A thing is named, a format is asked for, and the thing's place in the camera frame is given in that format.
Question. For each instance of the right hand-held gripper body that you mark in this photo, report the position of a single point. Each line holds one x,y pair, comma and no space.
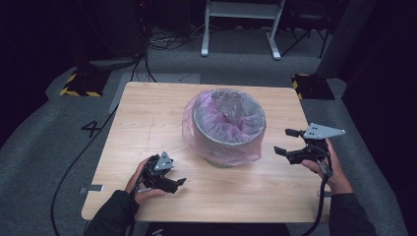
316,150

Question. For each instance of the white frame desk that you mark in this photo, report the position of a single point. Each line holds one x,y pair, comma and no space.
241,10

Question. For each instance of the black yellow striped base plate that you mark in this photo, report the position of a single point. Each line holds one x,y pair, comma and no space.
85,83
313,87

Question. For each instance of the person's right hand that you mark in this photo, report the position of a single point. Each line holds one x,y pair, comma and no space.
337,180

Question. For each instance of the black tripod stand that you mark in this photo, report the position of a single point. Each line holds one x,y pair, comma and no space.
309,29

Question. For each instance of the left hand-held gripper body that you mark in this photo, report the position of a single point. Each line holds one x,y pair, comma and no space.
157,178

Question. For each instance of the green ribbed waste bin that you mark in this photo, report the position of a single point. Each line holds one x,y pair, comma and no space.
220,162

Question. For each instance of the grey column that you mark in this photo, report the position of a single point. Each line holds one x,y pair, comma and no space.
344,39

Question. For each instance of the person's left hand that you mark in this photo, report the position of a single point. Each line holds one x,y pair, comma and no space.
134,187

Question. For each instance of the grey metal table bracket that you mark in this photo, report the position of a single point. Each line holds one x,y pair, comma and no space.
319,194
91,188

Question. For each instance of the person's dark clothed torso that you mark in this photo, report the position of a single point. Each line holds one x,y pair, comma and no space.
216,230

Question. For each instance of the pink plastic bag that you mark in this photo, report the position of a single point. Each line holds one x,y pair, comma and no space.
196,137

